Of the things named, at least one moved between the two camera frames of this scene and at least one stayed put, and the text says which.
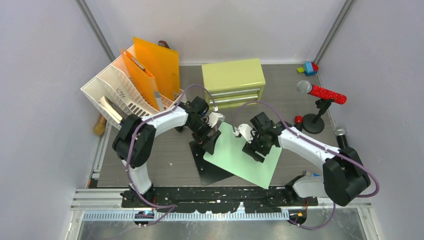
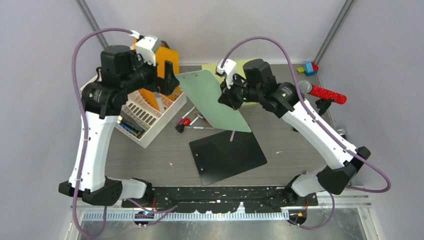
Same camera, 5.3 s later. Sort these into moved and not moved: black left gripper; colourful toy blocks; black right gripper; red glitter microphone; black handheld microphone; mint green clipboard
Moved: black right gripper; mint green clipboard; black left gripper
Not moved: red glitter microphone; black handheld microphone; colourful toy blocks
